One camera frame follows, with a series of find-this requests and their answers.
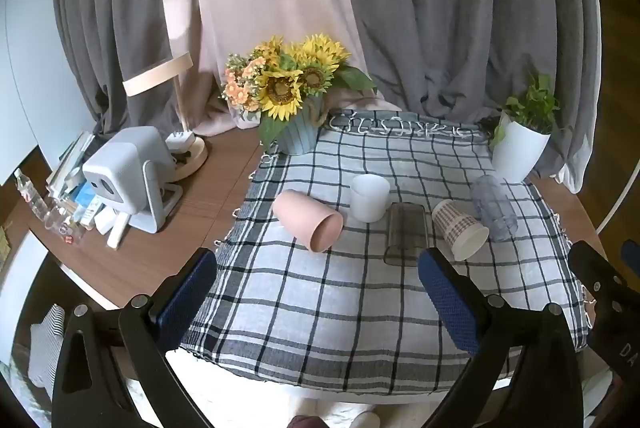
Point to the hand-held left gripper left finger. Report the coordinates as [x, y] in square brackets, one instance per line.
[192, 288]

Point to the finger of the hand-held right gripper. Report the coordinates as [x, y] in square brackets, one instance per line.
[592, 268]
[632, 252]

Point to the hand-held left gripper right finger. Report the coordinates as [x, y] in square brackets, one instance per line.
[445, 293]

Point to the patterned paper cup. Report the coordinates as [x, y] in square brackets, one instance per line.
[457, 228]

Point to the dark transparent glass cup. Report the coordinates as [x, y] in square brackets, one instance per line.
[406, 233]

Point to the clear plastic cup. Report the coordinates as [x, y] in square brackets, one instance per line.
[492, 208]

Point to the white cup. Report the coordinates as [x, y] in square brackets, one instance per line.
[369, 200]

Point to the pink cup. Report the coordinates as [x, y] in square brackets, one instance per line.
[305, 218]

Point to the white curved rod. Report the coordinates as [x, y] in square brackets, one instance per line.
[617, 198]

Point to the white remote control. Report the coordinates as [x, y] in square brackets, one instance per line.
[117, 232]

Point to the checkered grey white cloth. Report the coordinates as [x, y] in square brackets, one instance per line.
[310, 308]

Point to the green plant in white pot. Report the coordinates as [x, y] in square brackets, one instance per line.
[517, 153]

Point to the small clear jar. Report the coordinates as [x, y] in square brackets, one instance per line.
[67, 230]

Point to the blue and white box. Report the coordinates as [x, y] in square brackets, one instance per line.
[85, 200]

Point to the white projector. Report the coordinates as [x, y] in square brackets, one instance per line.
[122, 168]

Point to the white power adapter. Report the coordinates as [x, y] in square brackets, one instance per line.
[180, 141]

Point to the striped grey white cloth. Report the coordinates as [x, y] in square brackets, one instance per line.
[47, 348]

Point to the stack of books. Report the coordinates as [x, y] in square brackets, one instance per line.
[67, 163]

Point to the clear plastic bottle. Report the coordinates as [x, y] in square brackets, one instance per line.
[32, 198]

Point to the sunflower bouquet in blue pot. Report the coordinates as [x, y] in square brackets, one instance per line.
[282, 91]

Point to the white desk lamp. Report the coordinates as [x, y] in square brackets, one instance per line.
[157, 73]

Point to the grey curtain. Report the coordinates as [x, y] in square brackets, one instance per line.
[115, 18]
[465, 8]

